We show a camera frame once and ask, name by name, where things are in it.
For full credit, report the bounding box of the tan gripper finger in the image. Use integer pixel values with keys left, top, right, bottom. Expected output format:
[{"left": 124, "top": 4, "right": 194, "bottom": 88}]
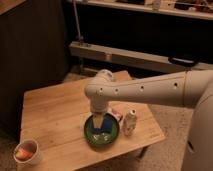
[{"left": 93, "top": 115, "right": 104, "bottom": 128}]

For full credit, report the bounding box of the white eraser with red sleeve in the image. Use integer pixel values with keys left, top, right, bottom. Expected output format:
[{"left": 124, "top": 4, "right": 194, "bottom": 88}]
[{"left": 108, "top": 108, "right": 123, "bottom": 122}]

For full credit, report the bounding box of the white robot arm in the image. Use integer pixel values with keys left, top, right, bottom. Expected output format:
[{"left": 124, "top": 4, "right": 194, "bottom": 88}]
[{"left": 85, "top": 69, "right": 213, "bottom": 171}]

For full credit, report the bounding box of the blue sponge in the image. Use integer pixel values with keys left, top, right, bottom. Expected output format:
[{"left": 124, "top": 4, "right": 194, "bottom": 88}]
[{"left": 94, "top": 120, "right": 112, "bottom": 133}]

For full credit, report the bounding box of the green round plate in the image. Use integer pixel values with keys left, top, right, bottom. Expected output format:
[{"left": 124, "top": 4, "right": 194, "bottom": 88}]
[{"left": 84, "top": 113, "right": 120, "bottom": 147}]

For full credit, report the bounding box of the small white bottle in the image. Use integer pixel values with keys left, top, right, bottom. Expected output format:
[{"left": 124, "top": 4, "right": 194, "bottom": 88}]
[{"left": 123, "top": 110, "right": 137, "bottom": 136}]

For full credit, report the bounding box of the wooden table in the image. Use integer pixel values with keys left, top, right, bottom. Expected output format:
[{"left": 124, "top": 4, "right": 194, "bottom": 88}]
[{"left": 17, "top": 79, "right": 165, "bottom": 171}]

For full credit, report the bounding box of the metal pole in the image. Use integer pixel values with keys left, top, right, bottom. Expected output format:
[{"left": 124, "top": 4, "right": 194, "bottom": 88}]
[{"left": 72, "top": 0, "right": 84, "bottom": 45}]

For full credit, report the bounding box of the long wooden beam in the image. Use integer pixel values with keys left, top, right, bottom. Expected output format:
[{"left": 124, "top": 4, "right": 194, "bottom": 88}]
[{"left": 69, "top": 41, "right": 213, "bottom": 73}]

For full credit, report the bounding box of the white cup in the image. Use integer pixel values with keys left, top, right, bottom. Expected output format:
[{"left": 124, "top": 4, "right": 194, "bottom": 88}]
[{"left": 13, "top": 139, "right": 42, "bottom": 165}]

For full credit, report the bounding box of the orange object in cup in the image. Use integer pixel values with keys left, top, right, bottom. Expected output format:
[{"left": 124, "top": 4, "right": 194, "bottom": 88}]
[{"left": 15, "top": 148, "right": 33, "bottom": 160}]

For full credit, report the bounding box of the upper wooden shelf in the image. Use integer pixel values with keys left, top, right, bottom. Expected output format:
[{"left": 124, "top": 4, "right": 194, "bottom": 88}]
[{"left": 68, "top": 0, "right": 213, "bottom": 21}]

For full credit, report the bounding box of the black handle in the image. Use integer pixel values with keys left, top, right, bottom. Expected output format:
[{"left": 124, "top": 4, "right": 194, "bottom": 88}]
[{"left": 168, "top": 57, "right": 199, "bottom": 67}]

